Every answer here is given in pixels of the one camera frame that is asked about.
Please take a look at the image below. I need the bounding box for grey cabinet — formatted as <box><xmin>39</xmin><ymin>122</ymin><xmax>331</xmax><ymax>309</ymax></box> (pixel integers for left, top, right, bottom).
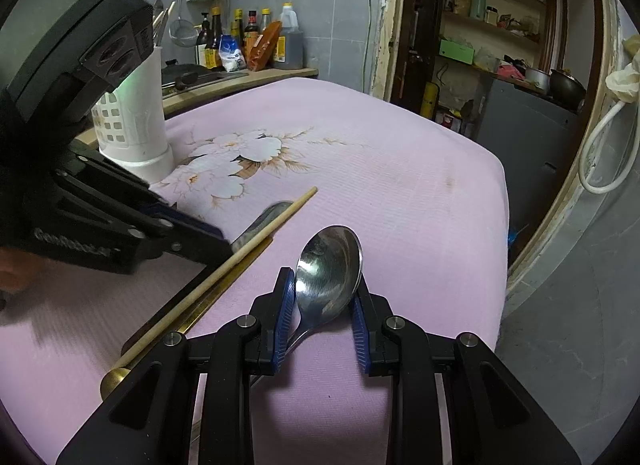
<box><xmin>475</xmin><ymin>80</ymin><xmax>577</xmax><ymax>234</ymax></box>

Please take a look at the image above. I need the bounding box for gold long-handled spoon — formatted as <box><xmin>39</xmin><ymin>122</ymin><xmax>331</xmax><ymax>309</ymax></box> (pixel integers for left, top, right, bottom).
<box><xmin>100</xmin><ymin>237</ymin><xmax>272</xmax><ymax>400</ymax></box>

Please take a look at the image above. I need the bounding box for large oil jug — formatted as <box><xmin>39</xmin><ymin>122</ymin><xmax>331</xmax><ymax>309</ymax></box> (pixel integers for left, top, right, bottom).
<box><xmin>272</xmin><ymin>3</ymin><xmax>304</xmax><ymax>70</ymax></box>

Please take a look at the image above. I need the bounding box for white plastic utensil holder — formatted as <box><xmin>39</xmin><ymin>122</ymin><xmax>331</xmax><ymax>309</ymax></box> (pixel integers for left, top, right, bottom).
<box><xmin>91</xmin><ymin>47</ymin><xmax>175</xmax><ymax>185</ymax></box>

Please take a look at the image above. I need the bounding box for wooden pantry shelf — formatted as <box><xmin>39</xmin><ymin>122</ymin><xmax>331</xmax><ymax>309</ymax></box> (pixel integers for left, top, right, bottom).
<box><xmin>439</xmin><ymin>0</ymin><xmax>556</xmax><ymax>71</ymax></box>

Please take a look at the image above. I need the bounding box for silver metal spoon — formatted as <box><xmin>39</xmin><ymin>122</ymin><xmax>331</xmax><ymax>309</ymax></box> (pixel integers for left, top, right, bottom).
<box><xmin>274</xmin><ymin>225</ymin><xmax>363</xmax><ymax>367</ymax></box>

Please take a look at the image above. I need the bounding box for dark soy sauce bottle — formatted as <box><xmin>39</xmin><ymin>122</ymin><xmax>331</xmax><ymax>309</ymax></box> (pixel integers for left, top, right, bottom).
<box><xmin>205</xmin><ymin>6</ymin><xmax>222</xmax><ymax>70</ymax></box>

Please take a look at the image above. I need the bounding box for green box on shelf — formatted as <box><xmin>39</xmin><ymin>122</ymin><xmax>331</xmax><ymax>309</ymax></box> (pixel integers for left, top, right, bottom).
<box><xmin>439</xmin><ymin>40</ymin><xmax>475</xmax><ymax>64</ymax></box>

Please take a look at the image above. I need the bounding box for hanging mesh strainer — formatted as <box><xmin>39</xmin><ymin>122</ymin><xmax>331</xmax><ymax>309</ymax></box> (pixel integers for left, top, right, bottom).
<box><xmin>169</xmin><ymin>0</ymin><xmax>198</xmax><ymax>48</ymax></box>

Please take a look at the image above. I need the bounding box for person's left hand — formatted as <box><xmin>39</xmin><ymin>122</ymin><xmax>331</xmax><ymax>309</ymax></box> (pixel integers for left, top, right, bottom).
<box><xmin>0</xmin><ymin>247</ymin><xmax>44</xmax><ymax>294</ymax></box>

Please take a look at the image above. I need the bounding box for black wok with lid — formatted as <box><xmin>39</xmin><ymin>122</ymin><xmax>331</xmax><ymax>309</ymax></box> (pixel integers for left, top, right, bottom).
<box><xmin>162</xmin><ymin>59</ymin><xmax>247</xmax><ymax>95</ymax></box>

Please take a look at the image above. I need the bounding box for orange snack packet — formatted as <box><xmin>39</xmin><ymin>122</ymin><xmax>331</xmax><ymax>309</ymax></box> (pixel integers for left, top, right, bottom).
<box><xmin>247</xmin><ymin>21</ymin><xmax>282</xmax><ymax>71</ymax></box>

